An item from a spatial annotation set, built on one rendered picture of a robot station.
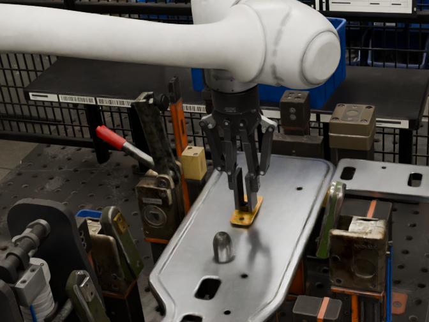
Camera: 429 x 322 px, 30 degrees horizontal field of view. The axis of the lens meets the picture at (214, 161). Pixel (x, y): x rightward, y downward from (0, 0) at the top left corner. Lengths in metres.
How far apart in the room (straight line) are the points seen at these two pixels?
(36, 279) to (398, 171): 0.71
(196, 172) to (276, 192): 0.15
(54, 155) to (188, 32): 1.32
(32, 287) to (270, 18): 0.47
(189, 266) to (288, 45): 0.44
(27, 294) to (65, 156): 1.22
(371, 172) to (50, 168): 1.03
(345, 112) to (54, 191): 0.88
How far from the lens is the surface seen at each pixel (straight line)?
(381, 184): 1.45
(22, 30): 1.04
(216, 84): 1.23
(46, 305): 1.21
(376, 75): 1.77
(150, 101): 1.34
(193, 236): 1.36
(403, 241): 1.81
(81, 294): 1.16
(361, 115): 1.55
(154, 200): 1.42
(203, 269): 1.28
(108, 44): 1.02
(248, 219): 1.37
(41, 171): 2.22
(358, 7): 1.76
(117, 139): 1.41
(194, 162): 1.46
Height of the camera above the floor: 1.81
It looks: 31 degrees down
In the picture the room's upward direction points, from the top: 7 degrees counter-clockwise
